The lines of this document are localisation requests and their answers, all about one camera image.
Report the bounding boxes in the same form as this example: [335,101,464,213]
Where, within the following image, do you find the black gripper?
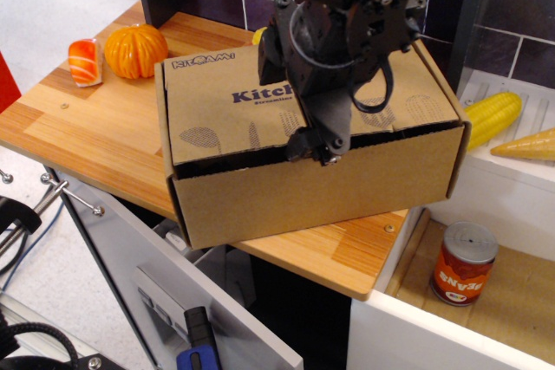
[258,0,352,166]

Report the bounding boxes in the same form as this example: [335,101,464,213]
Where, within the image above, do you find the brown cardboard box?
[155,43,469,249]

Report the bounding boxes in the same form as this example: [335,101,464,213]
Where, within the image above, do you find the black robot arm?
[258,0,425,165]

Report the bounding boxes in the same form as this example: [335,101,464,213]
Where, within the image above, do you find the white open drawer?
[347,209,554,369]

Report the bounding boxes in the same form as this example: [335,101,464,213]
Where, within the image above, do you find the small yellow toy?
[251,27,267,45]

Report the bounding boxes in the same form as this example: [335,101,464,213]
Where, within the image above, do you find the orange toy tangerine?
[104,24,169,80]

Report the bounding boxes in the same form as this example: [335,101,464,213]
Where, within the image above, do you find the yellow toy corn cob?
[465,92,523,151]

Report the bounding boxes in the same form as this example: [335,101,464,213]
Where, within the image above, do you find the salmon sushi toy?
[68,38,103,88]

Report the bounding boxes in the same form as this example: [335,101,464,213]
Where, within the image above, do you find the grey cabinet door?
[52,170,304,369]

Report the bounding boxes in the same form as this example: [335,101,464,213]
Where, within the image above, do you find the orange beans can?
[430,221,499,307]

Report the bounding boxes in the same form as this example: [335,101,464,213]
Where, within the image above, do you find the white dish rack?
[457,69,554,191]

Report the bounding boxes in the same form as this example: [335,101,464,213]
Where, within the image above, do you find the yellow toy cone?
[490,128,554,161]

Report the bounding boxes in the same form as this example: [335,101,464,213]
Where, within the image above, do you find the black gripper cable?
[349,51,395,114]

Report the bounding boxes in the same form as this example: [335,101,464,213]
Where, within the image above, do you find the blue black tool handle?
[176,307,223,370]

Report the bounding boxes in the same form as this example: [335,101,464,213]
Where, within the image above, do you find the blue floor cable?
[0,203,65,293]

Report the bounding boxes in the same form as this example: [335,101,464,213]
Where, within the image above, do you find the black braided cable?
[0,304,82,370]

